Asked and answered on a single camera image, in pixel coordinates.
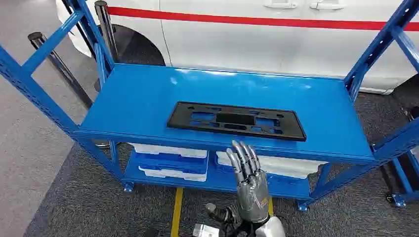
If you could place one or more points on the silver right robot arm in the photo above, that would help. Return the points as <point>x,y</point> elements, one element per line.
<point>271,229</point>

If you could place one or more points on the yellow floor tape strip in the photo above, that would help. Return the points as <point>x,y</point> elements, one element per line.
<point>270,207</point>
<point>176,212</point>

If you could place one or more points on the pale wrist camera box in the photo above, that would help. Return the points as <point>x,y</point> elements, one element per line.
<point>204,230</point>

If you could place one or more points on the black stanchion post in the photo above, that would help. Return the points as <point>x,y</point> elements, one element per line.
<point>106,26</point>
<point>57,63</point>

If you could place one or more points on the red barrier belt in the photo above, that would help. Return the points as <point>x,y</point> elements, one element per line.
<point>262,21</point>

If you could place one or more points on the white car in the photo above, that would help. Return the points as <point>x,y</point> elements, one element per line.
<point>262,49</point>

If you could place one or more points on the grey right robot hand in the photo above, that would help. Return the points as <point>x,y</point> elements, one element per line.
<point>252,196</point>

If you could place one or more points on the black plastic plate panel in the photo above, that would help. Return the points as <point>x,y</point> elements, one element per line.
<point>183,121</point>

